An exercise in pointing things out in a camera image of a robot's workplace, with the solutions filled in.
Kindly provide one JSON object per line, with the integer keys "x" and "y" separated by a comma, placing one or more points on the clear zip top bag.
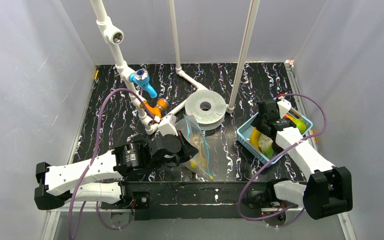
{"x": 200, "y": 163}

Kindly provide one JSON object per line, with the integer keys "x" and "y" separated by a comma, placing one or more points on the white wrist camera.
{"x": 284, "y": 106}
{"x": 166, "y": 125}

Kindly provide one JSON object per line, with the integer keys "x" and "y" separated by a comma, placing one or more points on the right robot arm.
{"x": 328, "y": 190}

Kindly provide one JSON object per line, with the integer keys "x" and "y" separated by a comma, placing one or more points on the white filament spool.
{"x": 207, "y": 107}

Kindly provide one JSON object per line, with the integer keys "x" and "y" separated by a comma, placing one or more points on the blue tap valve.
{"x": 142, "y": 79}

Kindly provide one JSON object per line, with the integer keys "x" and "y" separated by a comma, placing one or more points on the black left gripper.
{"x": 183, "y": 145}

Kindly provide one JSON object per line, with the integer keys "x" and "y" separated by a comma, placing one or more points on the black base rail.
{"x": 177, "y": 199}

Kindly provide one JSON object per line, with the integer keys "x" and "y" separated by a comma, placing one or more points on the green apple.
{"x": 300, "y": 125}

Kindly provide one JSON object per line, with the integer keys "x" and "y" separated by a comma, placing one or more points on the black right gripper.
{"x": 264, "y": 110}

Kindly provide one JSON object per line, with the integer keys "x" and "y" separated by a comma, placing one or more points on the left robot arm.
{"x": 84, "y": 181}

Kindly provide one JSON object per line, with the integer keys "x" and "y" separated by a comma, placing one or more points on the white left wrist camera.
{"x": 166, "y": 125}

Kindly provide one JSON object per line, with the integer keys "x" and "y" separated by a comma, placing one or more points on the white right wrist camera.
{"x": 284, "y": 106}

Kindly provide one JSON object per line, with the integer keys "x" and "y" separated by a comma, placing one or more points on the light blue plastic basket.
{"x": 244, "y": 134}

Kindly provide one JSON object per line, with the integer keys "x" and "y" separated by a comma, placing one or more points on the yellow banana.
{"x": 254, "y": 137}

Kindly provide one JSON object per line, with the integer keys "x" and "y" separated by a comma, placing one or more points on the orange tap valve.
{"x": 158, "y": 109}

